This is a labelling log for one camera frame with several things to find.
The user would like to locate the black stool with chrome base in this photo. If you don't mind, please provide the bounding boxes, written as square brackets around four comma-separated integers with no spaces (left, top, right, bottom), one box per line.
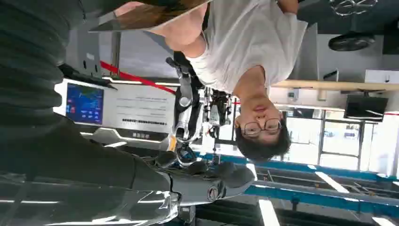
[327,0,378,52]

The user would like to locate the chrome stanchion post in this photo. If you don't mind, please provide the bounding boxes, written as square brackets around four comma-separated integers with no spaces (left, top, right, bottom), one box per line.
[110,31,123,77]

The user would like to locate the person's eyeglasses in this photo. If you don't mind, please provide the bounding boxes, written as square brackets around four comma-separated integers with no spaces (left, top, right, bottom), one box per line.
[240,118,283,138]

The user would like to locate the background humanoid robot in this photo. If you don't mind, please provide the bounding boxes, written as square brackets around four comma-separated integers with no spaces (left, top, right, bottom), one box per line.
[206,89,233,139]
[165,57,207,168]

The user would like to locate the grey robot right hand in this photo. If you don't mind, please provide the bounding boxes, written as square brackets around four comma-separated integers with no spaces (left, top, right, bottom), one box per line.
[0,113,256,226]

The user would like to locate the robot right arm ribbed sleeve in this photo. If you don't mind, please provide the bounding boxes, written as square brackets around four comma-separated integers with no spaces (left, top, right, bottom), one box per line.
[0,0,86,139]

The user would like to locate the pale wooden counter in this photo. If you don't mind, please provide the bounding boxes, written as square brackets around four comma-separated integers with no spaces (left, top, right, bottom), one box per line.
[270,79,399,92]

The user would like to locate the grey laptop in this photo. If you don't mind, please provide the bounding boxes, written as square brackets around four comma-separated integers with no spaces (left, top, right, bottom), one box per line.
[88,0,213,33]

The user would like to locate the black monitor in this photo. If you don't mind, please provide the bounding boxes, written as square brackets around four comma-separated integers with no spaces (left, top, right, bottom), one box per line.
[343,94,389,123]

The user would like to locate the white kiosk with screen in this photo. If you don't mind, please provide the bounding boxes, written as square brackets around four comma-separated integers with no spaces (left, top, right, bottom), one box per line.
[53,78,177,153]

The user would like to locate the red barrier belt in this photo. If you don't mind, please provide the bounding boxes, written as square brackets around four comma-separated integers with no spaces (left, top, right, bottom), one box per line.
[99,61,177,95]

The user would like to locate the person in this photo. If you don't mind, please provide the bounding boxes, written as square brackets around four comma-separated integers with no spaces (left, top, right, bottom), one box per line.
[113,0,309,161]

